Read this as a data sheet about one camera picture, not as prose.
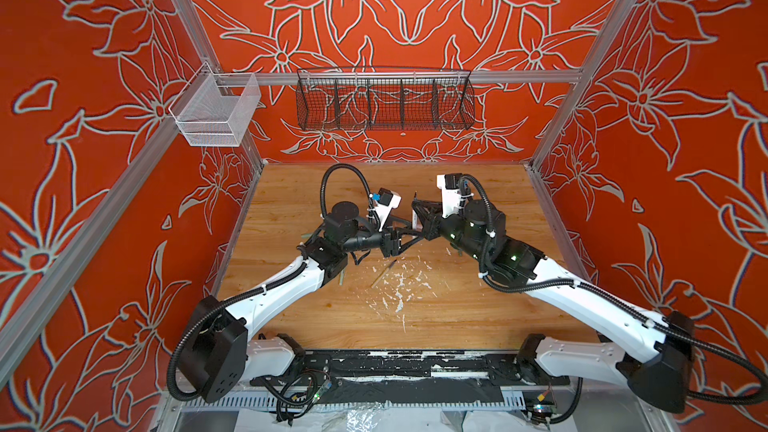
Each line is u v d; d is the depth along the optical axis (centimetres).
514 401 70
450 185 58
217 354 40
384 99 107
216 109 93
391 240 62
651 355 39
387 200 63
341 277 61
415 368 74
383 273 90
